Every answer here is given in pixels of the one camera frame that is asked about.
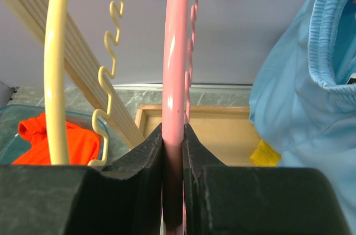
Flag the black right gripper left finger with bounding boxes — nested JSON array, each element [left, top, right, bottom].
[[1, 126, 162, 234]]

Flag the pink hanger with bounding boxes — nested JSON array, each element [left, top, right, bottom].
[[162, 0, 199, 234]]

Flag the light blue shorts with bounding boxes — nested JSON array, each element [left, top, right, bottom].
[[249, 0, 355, 231]]

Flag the yellow shorts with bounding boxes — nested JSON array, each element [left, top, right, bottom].
[[250, 140, 281, 167]]

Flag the orange shorts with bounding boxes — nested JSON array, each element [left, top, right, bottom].
[[12, 113, 101, 166]]

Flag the teal plastic bin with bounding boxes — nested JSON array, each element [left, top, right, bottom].
[[0, 103, 131, 166]]

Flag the wooden clothes rack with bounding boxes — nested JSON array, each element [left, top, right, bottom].
[[2, 0, 260, 166]]

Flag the yellow hanger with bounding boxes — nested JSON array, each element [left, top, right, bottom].
[[44, 0, 125, 167]]

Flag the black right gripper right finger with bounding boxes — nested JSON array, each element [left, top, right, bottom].
[[182, 124, 351, 234]]

